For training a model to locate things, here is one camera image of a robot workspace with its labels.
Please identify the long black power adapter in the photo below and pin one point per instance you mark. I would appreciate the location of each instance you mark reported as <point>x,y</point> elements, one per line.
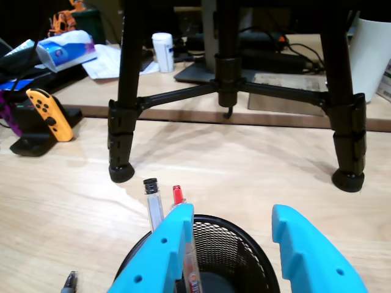
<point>275,61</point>

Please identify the blue booklet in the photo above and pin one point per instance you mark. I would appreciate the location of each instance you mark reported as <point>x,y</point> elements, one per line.
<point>18,85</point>

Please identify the orange joy-con controller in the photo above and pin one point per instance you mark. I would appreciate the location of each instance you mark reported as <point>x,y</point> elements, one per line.
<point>52,119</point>

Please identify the black bag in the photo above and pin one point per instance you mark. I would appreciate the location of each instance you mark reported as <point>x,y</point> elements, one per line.
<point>12,65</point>

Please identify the brown cardboard box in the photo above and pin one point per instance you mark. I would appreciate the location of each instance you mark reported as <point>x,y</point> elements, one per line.
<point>284,82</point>

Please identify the black camera tripod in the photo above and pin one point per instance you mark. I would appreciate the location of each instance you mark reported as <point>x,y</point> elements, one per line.
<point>126,76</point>

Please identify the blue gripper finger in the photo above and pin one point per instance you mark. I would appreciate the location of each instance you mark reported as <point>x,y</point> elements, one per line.
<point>311,256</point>
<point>159,253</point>

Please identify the grey monitor stand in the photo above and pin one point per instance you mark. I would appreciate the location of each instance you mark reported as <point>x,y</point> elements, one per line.
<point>209,30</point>

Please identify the clear pen with grey grip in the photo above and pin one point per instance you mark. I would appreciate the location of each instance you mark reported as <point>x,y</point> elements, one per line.
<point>69,284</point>

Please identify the white plastic bottle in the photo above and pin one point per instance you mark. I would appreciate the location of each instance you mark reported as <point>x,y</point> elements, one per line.
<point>163,52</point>

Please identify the dark green bin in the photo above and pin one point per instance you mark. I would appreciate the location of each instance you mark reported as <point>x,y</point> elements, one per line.
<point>88,24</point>

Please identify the white cylindrical container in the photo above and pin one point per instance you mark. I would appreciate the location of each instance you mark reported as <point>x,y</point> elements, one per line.
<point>366,61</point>

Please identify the black mesh pen holder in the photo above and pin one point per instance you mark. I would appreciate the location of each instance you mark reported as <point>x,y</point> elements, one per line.
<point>232,244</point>

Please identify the clear pen with black cap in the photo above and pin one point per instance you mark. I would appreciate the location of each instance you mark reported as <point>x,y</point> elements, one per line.
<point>154,210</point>

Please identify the red pen with white grip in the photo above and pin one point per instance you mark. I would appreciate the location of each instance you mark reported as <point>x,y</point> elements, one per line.
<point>177,195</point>

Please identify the black joy-con charging dock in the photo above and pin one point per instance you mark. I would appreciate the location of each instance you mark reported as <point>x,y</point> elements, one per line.
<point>30,143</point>

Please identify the blue white tissue pack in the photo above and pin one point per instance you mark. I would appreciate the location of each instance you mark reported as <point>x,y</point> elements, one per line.
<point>67,50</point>

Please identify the white paper sheets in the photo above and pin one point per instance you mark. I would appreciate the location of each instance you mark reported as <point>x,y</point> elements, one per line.
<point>104,64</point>

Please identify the purple joy-con controller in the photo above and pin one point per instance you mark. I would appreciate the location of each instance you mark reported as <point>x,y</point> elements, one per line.
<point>9,119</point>

